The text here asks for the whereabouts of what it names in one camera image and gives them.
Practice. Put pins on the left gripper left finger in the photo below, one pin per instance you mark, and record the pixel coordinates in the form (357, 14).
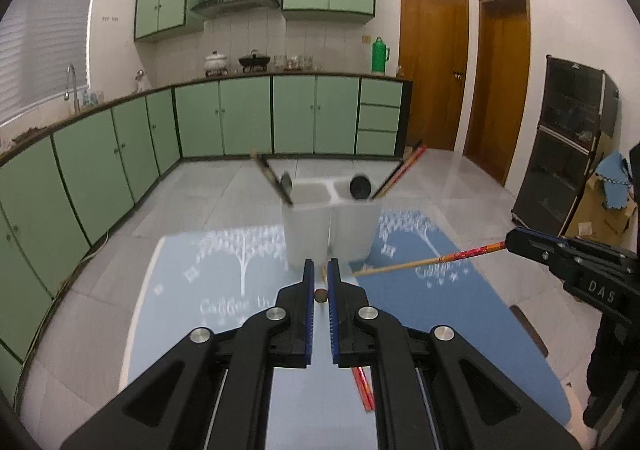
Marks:
(211, 390)

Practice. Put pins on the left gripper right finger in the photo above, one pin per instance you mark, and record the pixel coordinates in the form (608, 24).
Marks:
(433, 390)

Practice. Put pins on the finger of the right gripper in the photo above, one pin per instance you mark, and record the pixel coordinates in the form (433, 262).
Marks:
(578, 263)

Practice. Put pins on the curved bamboo chopstick red end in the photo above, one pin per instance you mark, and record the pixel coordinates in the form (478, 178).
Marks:
(442, 259)

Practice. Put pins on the green lower kitchen cabinets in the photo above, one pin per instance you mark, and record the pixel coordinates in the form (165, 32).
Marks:
(64, 188)

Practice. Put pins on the cardboard box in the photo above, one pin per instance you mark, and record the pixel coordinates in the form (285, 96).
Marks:
(591, 219)

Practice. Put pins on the blue cloth on box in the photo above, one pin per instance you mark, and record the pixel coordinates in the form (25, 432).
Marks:
(614, 173)

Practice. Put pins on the light blue place mat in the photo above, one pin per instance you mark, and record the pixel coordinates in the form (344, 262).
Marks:
(217, 279)

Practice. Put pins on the dark blue place mat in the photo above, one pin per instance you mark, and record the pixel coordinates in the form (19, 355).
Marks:
(455, 295)

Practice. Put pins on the black oven cabinet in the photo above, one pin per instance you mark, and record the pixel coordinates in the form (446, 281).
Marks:
(575, 131)

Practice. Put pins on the brown wooden door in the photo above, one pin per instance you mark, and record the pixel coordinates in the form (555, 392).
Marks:
(500, 89)
(433, 55)

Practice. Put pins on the red chopstick in holder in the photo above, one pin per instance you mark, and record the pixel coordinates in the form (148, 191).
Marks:
(400, 170)

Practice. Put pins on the black ladle in holder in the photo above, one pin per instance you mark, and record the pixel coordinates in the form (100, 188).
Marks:
(360, 187)

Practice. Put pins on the grey spoon in holder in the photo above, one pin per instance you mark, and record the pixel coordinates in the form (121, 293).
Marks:
(286, 183)

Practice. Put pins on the dark-tipped chopstick in holder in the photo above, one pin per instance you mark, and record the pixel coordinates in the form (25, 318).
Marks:
(263, 165)

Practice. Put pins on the green thermos flask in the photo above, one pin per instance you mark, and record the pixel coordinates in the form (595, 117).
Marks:
(380, 54)

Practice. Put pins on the chrome sink faucet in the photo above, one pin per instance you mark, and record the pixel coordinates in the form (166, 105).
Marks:
(72, 90)

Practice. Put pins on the glass jars on counter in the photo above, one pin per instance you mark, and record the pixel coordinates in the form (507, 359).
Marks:
(295, 63)

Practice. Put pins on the white cooking pot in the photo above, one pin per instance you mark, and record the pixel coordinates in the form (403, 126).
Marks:
(215, 64)

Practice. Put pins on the black wok on stove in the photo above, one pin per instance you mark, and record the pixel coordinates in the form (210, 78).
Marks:
(254, 61)

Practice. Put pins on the window blind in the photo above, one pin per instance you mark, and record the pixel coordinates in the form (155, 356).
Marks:
(44, 52)

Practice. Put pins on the range hood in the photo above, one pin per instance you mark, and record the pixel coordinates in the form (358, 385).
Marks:
(211, 9)

